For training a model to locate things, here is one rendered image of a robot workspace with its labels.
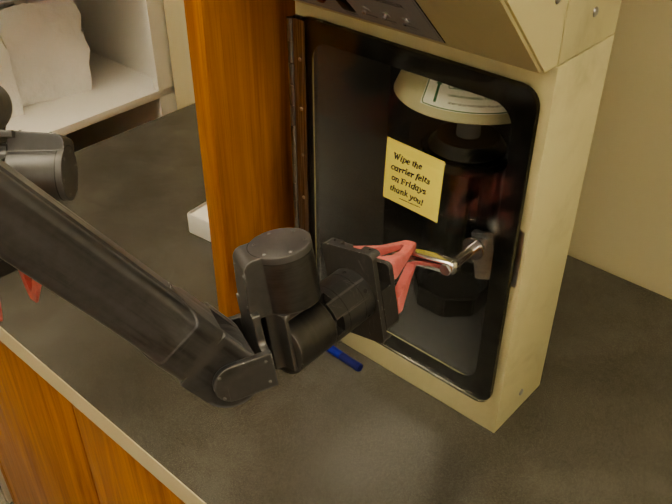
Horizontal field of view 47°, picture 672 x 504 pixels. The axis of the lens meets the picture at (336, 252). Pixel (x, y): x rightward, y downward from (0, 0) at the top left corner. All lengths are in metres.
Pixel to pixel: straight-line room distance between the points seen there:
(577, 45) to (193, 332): 0.42
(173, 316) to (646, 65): 0.77
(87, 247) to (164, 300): 0.08
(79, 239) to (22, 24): 1.27
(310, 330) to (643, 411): 0.51
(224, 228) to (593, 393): 0.52
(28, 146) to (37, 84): 1.04
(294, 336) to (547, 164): 0.29
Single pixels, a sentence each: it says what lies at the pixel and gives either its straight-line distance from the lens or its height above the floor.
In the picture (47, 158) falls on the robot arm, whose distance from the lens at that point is 0.84.
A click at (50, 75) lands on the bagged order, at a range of 1.90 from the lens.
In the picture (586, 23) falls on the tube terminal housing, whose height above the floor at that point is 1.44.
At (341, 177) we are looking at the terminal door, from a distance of 0.92.
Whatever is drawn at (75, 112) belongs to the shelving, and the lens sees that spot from 1.85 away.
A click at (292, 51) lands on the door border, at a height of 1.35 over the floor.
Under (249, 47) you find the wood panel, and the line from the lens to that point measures 0.93.
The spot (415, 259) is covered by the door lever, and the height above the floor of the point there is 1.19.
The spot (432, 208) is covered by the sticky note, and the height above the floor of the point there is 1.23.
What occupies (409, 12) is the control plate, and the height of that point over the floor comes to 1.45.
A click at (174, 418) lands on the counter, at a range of 1.01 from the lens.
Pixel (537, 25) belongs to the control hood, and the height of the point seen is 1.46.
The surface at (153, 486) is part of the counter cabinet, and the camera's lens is 1.13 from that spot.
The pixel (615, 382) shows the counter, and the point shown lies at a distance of 1.10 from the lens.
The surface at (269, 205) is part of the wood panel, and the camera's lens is 1.04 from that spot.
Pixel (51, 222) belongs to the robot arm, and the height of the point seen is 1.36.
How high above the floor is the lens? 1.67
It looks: 36 degrees down
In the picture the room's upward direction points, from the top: straight up
